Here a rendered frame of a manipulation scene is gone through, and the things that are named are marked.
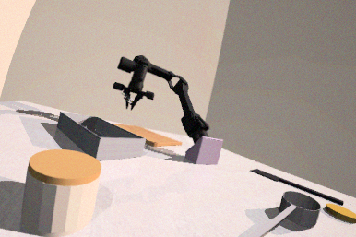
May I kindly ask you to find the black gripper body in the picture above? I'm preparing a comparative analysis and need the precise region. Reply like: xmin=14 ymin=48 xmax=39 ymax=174
xmin=113 ymin=75 xmax=154 ymax=100

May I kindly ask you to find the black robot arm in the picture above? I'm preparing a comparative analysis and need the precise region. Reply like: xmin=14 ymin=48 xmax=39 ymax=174
xmin=117 ymin=55 xmax=209 ymax=144

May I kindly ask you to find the grey cylindrical container with tan lid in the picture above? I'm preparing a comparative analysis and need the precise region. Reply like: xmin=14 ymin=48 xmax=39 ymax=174
xmin=21 ymin=149 xmax=101 ymax=237

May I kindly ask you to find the yellow flat disc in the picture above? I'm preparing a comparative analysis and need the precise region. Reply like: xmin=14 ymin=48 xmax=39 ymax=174
xmin=325 ymin=203 xmax=356 ymax=223

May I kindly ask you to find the grey saucepan with long handle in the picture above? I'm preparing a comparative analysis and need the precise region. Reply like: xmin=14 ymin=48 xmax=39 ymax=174
xmin=247 ymin=191 xmax=321 ymax=237

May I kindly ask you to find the light wooden board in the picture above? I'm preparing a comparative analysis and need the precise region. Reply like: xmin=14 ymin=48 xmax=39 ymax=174
xmin=114 ymin=124 xmax=183 ymax=147

